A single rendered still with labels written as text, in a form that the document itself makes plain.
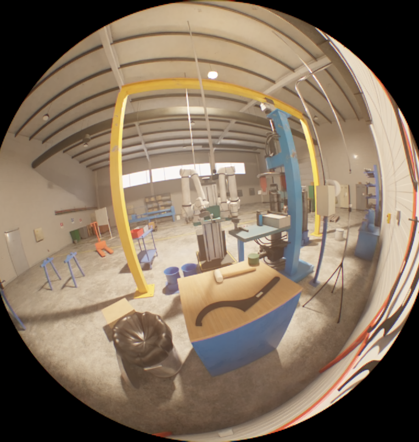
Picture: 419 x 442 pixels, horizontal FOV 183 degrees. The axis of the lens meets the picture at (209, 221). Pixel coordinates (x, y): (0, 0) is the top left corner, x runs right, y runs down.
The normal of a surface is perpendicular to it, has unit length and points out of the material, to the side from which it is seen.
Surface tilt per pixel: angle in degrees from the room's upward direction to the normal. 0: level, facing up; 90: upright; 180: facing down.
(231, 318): 0
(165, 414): 0
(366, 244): 90
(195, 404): 0
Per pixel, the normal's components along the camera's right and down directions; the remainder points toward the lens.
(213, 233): 0.19, 0.16
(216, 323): -0.12, -0.98
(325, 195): -0.95, 0.17
